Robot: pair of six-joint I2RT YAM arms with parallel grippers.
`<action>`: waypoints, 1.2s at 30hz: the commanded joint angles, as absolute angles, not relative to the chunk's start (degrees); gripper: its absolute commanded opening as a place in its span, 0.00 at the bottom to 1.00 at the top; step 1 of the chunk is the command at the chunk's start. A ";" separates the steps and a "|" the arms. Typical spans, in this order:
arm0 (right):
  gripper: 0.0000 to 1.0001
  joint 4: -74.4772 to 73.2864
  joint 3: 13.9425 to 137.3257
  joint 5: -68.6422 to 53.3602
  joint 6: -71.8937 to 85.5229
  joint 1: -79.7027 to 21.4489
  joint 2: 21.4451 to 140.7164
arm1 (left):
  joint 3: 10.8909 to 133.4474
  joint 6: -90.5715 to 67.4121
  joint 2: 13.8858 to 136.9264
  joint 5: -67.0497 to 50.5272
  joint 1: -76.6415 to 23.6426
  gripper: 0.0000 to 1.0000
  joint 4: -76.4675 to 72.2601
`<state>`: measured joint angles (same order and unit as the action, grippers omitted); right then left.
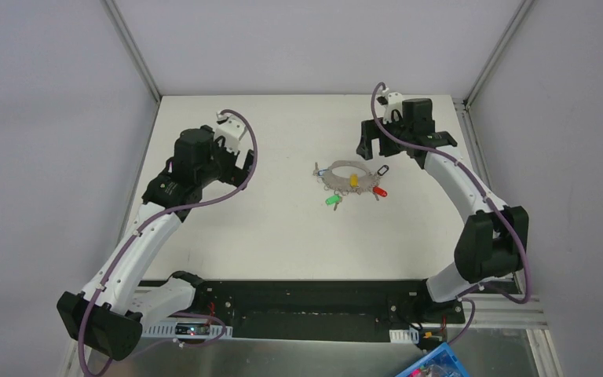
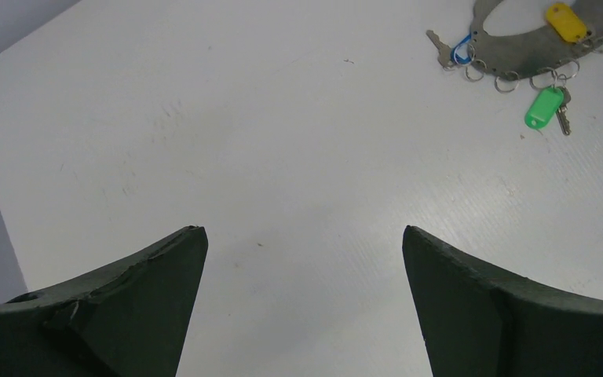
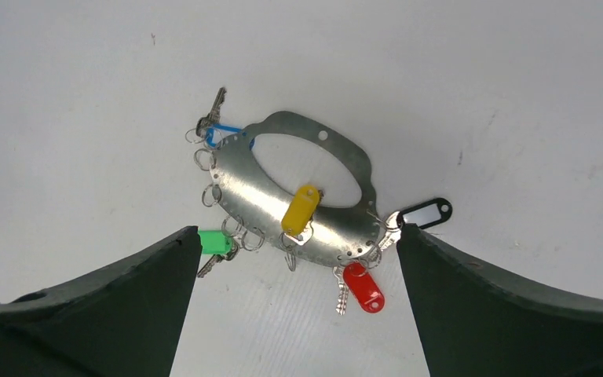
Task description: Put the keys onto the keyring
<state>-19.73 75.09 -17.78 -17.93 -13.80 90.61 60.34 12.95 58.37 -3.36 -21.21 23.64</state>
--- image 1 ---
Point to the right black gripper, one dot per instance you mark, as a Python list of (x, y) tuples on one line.
[(377, 135)]

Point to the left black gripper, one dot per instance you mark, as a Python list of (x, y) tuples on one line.
[(244, 167)]

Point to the yellow tagged key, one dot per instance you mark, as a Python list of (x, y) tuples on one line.
[(353, 181)]

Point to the red tagged key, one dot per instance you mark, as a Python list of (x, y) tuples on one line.
[(379, 192)]

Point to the green tagged key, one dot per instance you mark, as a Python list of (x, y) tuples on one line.
[(333, 201)]

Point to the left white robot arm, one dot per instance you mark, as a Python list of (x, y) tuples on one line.
[(105, 315)]

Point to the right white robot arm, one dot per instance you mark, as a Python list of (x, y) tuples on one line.
[(493, 240)]

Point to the blue plastic bin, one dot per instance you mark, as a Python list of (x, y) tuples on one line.
[(441, 362)]

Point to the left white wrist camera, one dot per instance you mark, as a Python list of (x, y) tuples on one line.
[(229, 132)]

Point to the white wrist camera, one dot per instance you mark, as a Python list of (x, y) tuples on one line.
[(392, 102), (229, 132)]

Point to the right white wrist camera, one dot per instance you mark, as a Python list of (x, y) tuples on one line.
[(392, 102)]

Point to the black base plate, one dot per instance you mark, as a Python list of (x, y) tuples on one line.
[(329, 310)]

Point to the aluminium frame rail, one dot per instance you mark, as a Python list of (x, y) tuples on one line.
[(130, 45)]

